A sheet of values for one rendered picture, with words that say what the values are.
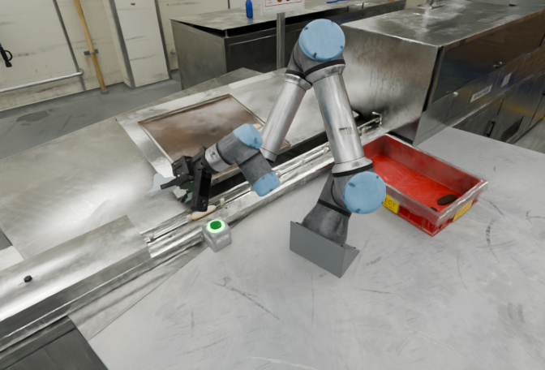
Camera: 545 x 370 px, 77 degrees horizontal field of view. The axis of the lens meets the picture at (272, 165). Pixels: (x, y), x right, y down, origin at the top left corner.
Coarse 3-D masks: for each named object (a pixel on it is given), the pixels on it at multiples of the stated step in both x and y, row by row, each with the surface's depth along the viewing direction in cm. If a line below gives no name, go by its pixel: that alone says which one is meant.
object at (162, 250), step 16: (384, 128) 173; (320, 160) 150; (288, 176) 141; (304, 176) 141; (272, 192) 132; (288, 192) 138; (224, 208) 125; (240, 208) 125; (256, 208) 129; (192, 224) 118; (160, 240) 112; (176, 240) 112; (192, 240) 114; (160, 256) 108; (128, 272) 103; (96, 288) 98; (112, 288) 101; (64, 304) 93; (80, 304) 97; (48, 320) 92; (16, 336) 88
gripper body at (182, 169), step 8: (200, 152) 97; (176, 160) 98; (184, 160) 97; (192, 160) 98; (200, 160) 97; (176, 168) 98; (184, 168) 96; (192, 168) 98; (200, 168) 96; (208, 168) 94; (176, 176) 98; (184, 176) 96; (192, 176) 96; (184, 184) 96; (192, 184) 97
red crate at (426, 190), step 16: (384, 160) 157; (384, 176) 146; (400, 176) 146; (416, 176) 146; (416, 192) 137; (432, 192) 137; (448, 192) 137; (400, 208) 125; (416, 224) 121; (432, 224) 116
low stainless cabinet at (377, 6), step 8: (360, 0) 510; (368, 0) 510; (376, 0) 509; (384, 0) 508; (400, 0) 507; (368, 8) 469; (376, 8) 484; (384, 8) 493; (392, 8) 503; (400, 8) 515; (368, 16) 476
